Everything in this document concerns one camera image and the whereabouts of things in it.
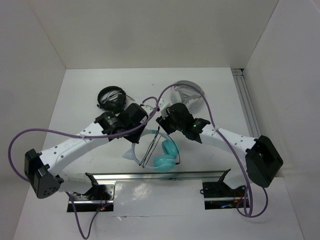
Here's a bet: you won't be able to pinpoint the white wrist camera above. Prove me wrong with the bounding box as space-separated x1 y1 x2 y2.
140 105 155 123
158 98 171 119

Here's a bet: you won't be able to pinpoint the white grey gaming headset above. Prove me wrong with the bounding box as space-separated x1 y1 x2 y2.
170 80 205 114

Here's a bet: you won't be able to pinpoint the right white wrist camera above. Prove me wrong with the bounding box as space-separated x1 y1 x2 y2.
158 98 171 119

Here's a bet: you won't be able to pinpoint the aluminium rail at right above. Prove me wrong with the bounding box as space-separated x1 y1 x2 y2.
231 68 261 138

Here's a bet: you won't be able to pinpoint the black headphones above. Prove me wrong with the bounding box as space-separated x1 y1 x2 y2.
96 86 128 114

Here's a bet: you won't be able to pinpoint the aluminium rail at front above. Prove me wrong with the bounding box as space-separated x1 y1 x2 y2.
85 169 231 182

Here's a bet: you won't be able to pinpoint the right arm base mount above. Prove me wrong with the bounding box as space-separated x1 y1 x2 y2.
199 181 246 210

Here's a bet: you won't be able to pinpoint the aluminium rail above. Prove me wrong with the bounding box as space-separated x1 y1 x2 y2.
231 68 261 138
85 169 231 182

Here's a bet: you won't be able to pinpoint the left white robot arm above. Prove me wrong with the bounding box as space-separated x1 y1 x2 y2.
24 103 153 200

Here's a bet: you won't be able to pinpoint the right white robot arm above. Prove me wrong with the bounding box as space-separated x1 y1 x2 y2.
156 102 284 188

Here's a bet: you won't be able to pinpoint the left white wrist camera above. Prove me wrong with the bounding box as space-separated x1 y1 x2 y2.
140 105 155 123

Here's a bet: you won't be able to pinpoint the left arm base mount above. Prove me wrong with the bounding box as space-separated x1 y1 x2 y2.
70 180 116 213

